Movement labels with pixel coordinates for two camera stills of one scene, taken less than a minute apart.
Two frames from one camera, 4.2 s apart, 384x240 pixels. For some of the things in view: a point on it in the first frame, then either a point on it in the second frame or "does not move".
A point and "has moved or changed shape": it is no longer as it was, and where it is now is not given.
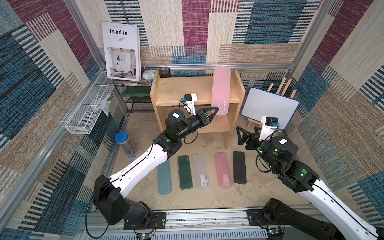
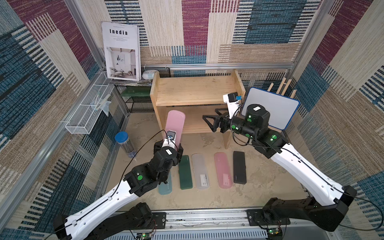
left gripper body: (203, 122) -> (156, 147)
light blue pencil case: (164, 178) does not move
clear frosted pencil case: (200, 171) does not move
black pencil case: (239, 169) does not move
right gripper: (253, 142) -> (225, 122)
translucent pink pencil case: (223, 170) does not move
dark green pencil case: (185, 172) does not move
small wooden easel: (278, 92) does not move
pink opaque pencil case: (221, 89) has moved or changed shape
